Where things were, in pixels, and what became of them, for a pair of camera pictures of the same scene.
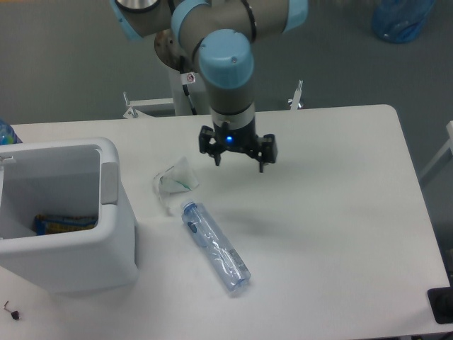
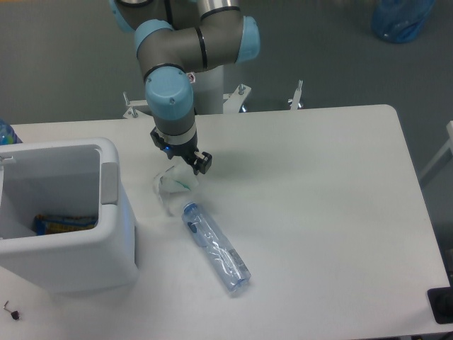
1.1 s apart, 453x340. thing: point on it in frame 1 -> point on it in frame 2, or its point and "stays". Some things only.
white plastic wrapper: x=179 y=178 stays
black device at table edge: x=441 y=302 stays
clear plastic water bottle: x=234 y=271 stays
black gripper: x=228 y=138 -> x=187 y=151
